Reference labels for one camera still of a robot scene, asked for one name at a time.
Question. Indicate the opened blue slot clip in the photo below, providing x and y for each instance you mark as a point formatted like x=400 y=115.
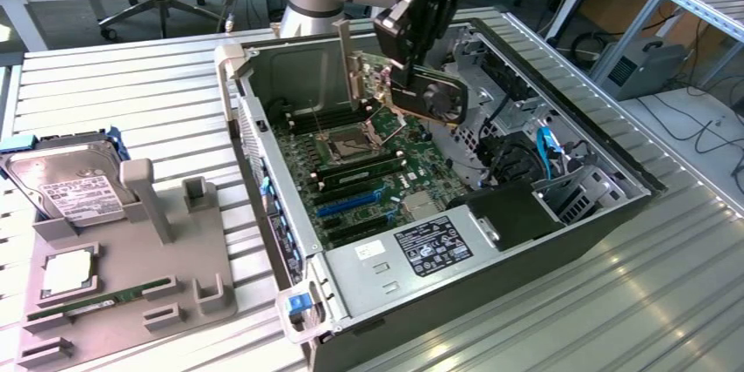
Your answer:
x=265 y=184

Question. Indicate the silver CPU chip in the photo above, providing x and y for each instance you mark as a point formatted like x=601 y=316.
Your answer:
x=68 y=272

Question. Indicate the green Dell motherboard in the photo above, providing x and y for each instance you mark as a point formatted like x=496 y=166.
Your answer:
x=419 y=158

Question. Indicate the CPU socket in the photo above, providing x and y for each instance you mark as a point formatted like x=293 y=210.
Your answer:
x=348 y=145

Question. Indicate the large power supply label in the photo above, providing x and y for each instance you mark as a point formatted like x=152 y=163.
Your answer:
x=432 y=245

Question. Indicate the open black PC case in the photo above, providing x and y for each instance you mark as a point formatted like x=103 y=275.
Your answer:
x=523 y=285

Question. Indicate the black office chair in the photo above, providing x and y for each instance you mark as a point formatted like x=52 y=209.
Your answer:
x=165 y=6

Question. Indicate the green GPU with black fan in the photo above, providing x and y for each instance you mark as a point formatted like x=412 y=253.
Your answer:
x=436 y=97

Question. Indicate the aluminium frame table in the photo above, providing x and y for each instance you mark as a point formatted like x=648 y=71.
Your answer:
x=709 y=2

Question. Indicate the long black expansion slot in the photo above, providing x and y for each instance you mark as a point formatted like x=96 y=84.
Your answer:
x=340 y=196
x=360 y=224
x=363 y=236

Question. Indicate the tall metal disk bay cage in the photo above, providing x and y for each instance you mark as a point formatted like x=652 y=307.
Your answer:
x=505 y=84

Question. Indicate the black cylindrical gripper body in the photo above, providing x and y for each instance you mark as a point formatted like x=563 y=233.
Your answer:
x=419 y=28

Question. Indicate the grey plastic parts rack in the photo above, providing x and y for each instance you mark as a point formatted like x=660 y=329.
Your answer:
x=133 y=267

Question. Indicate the loose green RAM stick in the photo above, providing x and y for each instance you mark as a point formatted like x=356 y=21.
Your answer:
x=93 y=303

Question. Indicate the small white supply sticker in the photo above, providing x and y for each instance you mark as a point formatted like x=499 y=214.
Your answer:
x=369 y=251

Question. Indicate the silver chipset heatsink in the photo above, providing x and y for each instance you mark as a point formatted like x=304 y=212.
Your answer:
x=421 y=206

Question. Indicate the low metal disk bay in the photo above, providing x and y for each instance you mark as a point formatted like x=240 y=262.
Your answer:
x=587 y=189

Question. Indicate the black RAM slot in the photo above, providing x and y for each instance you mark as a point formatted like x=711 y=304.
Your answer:
x=377 y=158
x=303 y=117
x=307 y=126
x=301 y=112
x=305 y=122
x=380 y=163

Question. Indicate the black plastic shroud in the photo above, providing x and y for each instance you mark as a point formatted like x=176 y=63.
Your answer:
x=511 y=215

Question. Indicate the blue case latch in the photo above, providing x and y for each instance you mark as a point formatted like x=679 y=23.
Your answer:
x=297 y=304

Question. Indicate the metal socket cover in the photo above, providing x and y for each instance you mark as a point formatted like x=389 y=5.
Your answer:
x=387 y=126

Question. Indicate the blue expansion slot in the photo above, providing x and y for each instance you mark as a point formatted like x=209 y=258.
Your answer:
x=348 y=206

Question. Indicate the grey computer tower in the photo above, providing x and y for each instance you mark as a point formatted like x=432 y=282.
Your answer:
x=639 y=67

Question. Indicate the installed green RAM stick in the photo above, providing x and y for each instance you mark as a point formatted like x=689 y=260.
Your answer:
x=355 y=177

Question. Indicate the hard disk in blue carrier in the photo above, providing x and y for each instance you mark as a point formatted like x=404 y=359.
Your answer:
x=64 y=189

